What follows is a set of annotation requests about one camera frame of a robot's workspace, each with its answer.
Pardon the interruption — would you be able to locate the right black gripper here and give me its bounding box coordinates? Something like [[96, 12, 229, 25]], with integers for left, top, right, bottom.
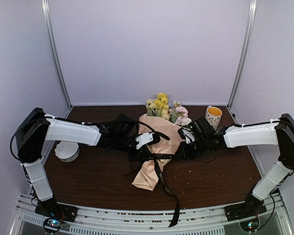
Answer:
[[174, 136, 209, 160]]

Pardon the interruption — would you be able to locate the pink fake flower stem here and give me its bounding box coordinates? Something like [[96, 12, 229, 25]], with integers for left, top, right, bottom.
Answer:
[[169, 101, 192, 126]]

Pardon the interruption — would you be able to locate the black ribbon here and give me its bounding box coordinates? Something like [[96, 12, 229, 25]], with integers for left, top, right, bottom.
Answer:
[[130, 153, 180, 227]]

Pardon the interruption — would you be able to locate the pale yellow fake flower stem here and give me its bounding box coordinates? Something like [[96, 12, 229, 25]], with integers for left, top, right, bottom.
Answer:
[[146, 99, 159, 116]]

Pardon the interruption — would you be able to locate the pink and green wrapping paper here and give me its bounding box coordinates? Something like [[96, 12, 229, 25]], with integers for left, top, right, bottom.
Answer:
[[131, 114, 187, 191]]

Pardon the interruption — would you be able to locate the bright yellow fake flower stem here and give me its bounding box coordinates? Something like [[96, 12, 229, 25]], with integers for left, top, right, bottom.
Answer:
[[154, 93, 170, 120]]

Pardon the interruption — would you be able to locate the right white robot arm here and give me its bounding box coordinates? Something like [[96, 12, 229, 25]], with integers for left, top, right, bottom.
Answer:
[[176, 114, 294, 216]]

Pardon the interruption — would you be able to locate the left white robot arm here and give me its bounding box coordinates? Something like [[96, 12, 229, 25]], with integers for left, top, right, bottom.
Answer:
[[9, 108, 145, 217]]

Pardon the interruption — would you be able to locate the patterned mug with yellow inside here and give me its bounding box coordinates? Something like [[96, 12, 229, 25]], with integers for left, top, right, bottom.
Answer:
[[205, 105, 222, 130]]

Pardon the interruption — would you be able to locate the white scalloped bowl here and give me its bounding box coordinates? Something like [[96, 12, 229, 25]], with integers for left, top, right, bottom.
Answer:
[[54, 141, 79, 163]]

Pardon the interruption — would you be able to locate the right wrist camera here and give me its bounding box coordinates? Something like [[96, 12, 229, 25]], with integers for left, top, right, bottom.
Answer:
[[178, 127, 196, 144]]

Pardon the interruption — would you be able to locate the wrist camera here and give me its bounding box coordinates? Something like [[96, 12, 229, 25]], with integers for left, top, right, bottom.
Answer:
[[135, 132, 160, 150], [178, 127, 196, 144]]

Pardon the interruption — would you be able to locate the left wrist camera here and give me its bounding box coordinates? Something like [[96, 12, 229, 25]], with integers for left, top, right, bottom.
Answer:
[[135, 132, 160, 150]]

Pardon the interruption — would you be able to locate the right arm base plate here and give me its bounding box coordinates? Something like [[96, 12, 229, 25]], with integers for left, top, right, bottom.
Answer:
[[224, 203, 267, 221]]

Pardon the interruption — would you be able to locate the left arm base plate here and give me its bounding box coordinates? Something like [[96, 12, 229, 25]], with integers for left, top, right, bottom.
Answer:
[[35, 204, 78, 222]]

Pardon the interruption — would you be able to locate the front aluminium rail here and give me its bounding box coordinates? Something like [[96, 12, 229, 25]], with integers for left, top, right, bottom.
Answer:
[[7, 193, 294, 235]]

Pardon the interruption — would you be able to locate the right aluminium frame post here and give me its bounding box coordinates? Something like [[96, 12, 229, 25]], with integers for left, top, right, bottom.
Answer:
[[227, 0, 257, 110]]

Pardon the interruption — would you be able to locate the aluminium frame post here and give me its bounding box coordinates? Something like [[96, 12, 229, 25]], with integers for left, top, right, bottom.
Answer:
[[41, 0, 73, 109], [227, 0, 257, 110]]

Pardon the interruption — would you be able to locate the left aluminium frame post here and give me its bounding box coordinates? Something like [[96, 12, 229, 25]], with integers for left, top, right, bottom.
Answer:
[[41, 0, 73, 109]]

